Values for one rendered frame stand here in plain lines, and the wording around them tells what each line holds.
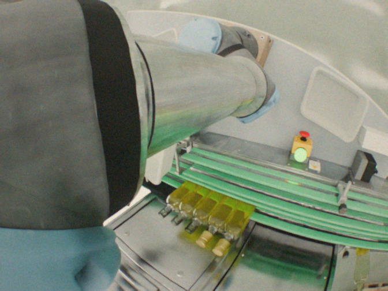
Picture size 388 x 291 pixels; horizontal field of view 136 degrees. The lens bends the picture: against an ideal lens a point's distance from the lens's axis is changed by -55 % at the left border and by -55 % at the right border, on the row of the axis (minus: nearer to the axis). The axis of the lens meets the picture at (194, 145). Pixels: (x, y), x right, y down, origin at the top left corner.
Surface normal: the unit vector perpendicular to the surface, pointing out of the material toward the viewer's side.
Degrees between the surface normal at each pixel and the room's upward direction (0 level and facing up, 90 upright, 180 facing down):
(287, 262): 90
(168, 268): 90
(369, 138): 0
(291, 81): 0
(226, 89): 95
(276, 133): 0
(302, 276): 90
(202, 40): 9
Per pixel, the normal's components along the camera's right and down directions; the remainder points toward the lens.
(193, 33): -0.66, 0.27
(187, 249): -0.05, -0.89
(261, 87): 0.25, 0.36
